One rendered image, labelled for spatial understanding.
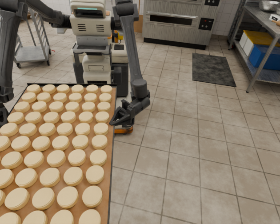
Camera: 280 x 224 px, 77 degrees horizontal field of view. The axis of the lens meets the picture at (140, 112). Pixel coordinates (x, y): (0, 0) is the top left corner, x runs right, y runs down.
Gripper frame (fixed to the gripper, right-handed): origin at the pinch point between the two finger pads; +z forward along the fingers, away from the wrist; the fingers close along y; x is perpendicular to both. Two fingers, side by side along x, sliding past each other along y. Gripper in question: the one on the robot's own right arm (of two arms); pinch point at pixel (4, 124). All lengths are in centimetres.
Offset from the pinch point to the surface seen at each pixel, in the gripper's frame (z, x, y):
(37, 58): -242, 95, -93
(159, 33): -171, 337, -85
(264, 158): 97, 162, -100
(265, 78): 57, 295, -81
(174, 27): -145, 352, -70
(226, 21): -87, 499, -69
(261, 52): 32, 321, -56
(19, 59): -256, 72, -93
